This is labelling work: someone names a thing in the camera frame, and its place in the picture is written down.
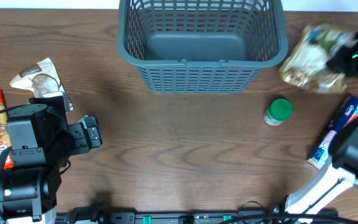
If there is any grey plastic basket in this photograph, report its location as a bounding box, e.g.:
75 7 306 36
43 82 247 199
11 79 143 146
116 0 288 93

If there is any white brown snack bag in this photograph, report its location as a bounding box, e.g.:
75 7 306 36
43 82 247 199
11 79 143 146
9 58 74 112

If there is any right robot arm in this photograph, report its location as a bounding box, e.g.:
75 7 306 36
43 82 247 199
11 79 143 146
279 26 358 223

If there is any blue tissue pack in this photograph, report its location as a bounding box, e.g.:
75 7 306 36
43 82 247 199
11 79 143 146
307 95 358 169

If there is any green lid jar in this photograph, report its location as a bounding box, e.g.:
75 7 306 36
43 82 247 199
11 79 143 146
263 98 293 126

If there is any gold foil food pouch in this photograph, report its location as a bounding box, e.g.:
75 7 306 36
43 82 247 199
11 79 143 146
279 24 354 94

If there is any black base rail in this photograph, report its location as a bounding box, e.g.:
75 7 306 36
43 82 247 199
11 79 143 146
54 202 358 224

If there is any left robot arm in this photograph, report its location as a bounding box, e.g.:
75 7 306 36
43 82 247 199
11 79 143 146
0 96 103 223

